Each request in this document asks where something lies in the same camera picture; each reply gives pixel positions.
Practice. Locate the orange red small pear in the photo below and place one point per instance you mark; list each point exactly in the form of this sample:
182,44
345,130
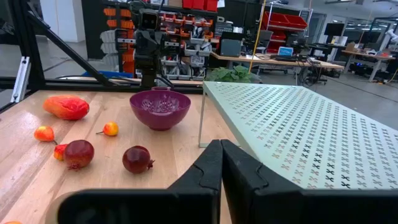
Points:
11,222
111,128

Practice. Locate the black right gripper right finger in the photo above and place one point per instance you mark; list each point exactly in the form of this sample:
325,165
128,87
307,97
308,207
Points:
280,205

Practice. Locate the yellow orange small pear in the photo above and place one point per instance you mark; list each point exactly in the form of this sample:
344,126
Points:
44,133

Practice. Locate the green leafy plant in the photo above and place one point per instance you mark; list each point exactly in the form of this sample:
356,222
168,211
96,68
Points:
231,74

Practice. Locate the black computer monitor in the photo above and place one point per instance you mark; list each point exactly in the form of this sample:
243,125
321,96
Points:
334,29

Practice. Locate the small wooden desk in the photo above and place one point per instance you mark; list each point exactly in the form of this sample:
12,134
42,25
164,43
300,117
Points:
367,55

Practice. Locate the small red orange fruit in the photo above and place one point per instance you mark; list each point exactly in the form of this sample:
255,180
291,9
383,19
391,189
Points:
59,152

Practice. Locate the blue plastic bin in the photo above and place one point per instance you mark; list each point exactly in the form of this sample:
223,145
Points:
109,74

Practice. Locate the dark red pomegranate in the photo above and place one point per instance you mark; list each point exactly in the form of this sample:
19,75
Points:
136,159
79,154

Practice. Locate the grey equipment box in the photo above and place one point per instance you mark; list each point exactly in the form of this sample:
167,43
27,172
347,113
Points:
230,48

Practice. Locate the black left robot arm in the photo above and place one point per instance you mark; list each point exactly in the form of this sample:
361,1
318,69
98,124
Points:
136,4

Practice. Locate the red storage bin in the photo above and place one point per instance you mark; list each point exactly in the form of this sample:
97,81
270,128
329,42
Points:
211,4
187,3
198,4

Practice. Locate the large red orange mango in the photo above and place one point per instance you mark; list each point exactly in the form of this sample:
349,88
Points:
66,107

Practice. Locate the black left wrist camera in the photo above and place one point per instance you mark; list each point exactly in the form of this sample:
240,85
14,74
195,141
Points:
149,20

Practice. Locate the pale green perforated metal shelf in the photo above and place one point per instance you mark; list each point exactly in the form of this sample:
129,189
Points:
295,124

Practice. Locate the silver aluminium bracket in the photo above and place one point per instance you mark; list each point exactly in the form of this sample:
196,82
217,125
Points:
21,81

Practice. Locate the long wooden desk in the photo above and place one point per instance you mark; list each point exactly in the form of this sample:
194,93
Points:
280,62

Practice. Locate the storage rack with parts bins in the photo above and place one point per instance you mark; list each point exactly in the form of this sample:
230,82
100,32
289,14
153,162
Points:
192,46

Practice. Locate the purple plastic colander bowl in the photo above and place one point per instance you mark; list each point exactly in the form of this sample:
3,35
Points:
160,119

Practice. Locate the rack with red bins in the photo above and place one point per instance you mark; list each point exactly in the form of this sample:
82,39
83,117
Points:
286,21

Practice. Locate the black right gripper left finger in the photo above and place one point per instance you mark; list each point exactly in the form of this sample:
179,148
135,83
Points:
192,202

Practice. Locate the blue screen device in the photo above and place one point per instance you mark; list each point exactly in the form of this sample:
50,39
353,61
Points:
285,51

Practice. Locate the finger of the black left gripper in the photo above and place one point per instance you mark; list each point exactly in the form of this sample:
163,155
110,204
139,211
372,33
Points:
155,49
142,49

